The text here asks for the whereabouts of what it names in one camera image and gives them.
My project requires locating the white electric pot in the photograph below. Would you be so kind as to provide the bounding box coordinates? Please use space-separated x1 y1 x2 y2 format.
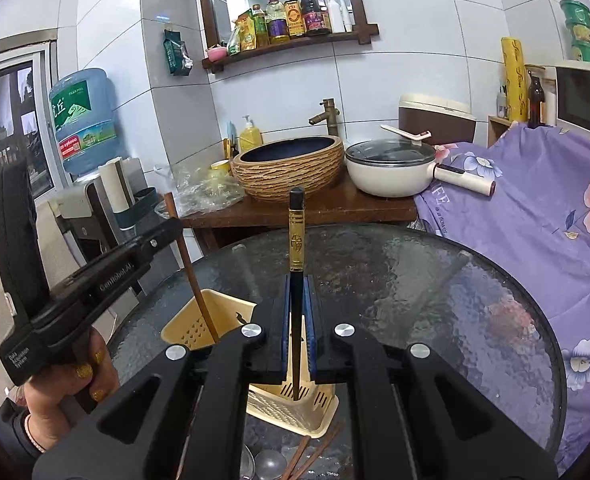
345 139 496 198

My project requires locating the brown wooden chopstick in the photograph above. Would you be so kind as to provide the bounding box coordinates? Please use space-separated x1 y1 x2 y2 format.
163 192 221 345

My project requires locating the brown sauce bottle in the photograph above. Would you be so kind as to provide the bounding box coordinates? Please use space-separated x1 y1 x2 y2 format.
283 0 306 39

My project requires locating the dark green wall holder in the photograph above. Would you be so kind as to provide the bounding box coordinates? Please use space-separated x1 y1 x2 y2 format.
115 187 162 231

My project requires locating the white microwave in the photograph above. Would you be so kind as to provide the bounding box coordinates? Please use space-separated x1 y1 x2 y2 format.
555 59 590 148

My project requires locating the brown glass bottle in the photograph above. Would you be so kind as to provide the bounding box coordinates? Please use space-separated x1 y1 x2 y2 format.
527 76 546 128

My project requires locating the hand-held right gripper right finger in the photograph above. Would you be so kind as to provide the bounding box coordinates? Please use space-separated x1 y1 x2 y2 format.
302 274 560 480

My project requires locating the small wooden box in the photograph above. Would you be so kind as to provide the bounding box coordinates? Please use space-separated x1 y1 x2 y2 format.
488 114 513 148

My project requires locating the yellow seasoning packet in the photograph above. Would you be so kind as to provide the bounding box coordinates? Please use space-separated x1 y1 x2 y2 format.
235 9 257 52

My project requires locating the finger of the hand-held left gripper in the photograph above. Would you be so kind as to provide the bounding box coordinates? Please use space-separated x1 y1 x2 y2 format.
134 217 184 262

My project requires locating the wooden mirror shelf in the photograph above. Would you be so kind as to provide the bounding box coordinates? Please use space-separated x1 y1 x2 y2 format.
191 0 380 73

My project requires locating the purple floral cloth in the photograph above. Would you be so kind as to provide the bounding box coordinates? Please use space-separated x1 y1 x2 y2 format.
415 122 590 471

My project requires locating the beige plastic utensil holder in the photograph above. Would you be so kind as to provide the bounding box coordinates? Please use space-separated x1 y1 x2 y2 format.
160 288 340 438

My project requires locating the blue water jug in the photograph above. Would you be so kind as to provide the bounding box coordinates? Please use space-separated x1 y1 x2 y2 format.
49 68 126 176

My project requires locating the clear plastic bag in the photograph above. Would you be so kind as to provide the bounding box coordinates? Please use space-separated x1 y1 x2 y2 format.
154 160 246 216

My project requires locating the yellow wrap roll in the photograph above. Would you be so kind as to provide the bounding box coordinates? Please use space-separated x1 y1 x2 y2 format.
500 36 530 123

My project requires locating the person's left forearm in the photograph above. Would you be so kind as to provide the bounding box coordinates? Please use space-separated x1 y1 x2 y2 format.
0 394 47 467

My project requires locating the white rice paddle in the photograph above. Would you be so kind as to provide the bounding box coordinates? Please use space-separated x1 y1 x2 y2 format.
380 124 432 142

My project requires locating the dark wooden counter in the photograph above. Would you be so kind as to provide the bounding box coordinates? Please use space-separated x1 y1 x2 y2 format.
177 175 418 251

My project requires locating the green bottle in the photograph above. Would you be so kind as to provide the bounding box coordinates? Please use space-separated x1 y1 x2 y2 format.
251 4 268 48

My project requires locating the woven-look basin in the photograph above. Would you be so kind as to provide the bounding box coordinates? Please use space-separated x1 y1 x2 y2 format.
231 135 345 203

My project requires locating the yellow dish soap bottle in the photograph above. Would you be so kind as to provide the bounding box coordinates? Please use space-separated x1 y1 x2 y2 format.
239 115 263 153

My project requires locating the grey water dispenser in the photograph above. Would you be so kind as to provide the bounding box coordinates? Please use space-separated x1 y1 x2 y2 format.
49 157 148 311

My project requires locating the brown and white rice cooker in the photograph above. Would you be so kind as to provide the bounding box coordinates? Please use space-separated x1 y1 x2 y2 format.
398 92 477 147

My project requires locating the window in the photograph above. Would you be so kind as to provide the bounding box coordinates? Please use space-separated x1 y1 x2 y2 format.
0 42 58 201

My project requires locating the white paper cup tube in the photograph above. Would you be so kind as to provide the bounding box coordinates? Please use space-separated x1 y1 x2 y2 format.
99 157 136 228

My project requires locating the dark soy sauce bottle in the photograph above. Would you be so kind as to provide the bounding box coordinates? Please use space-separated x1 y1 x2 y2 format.
300 0 332 37

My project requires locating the oil bottle with purple label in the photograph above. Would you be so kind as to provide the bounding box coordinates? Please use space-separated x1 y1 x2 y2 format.
266 0 290 44

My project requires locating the bronze faucet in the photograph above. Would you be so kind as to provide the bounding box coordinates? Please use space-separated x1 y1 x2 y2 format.
308 98 343 137

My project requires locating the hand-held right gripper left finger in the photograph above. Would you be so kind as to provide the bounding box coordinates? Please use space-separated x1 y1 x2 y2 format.
32 274 296 480

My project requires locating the person's left hand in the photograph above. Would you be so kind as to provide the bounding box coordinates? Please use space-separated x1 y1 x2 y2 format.
25 327 122 454

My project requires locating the black chopstick with gold band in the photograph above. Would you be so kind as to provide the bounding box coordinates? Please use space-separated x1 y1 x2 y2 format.
287 186 306 403

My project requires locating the blue brush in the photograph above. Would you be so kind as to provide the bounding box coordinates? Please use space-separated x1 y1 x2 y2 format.
223 120 238 158

